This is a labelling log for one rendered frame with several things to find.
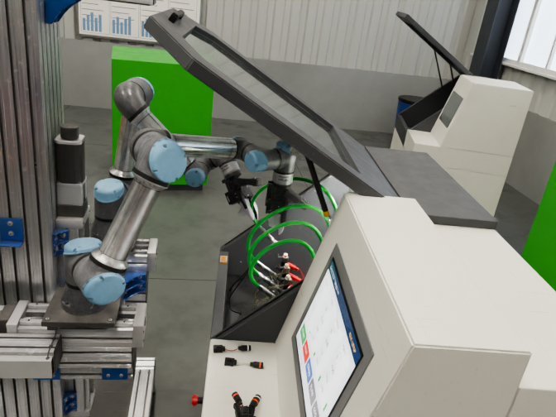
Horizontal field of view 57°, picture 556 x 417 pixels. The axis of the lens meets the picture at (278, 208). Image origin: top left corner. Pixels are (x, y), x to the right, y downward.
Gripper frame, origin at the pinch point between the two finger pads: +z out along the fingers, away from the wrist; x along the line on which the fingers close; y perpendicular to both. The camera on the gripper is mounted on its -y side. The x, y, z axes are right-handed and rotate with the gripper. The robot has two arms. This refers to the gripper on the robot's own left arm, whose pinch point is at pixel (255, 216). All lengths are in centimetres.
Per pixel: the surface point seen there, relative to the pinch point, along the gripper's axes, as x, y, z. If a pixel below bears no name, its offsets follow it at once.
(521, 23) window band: -608, -141, -170
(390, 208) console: 33, -62, 24
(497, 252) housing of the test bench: 18, -80, 47
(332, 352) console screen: 65, -44, 50
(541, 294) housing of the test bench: 34, -87, 59
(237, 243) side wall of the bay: -16.4, 24.5, 4.0
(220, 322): 27.4, 14.9, 33.2
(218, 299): 17.1, 20.0, 25.1
